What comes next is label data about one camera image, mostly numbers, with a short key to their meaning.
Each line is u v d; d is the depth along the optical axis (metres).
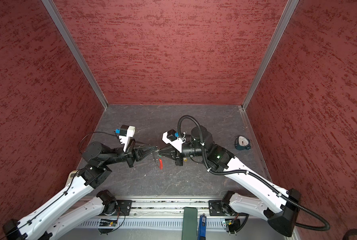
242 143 0.95
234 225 0.71
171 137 0.49
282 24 0.77
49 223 0.42
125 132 0.49
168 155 0.58
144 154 0.54
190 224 0.70
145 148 0.53
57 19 0.75
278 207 0.38
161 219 0.72
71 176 0.83
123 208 0.74
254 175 0.43
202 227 0.67
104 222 0.73
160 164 0.56
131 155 0.50
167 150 0.56
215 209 0.74
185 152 0.53
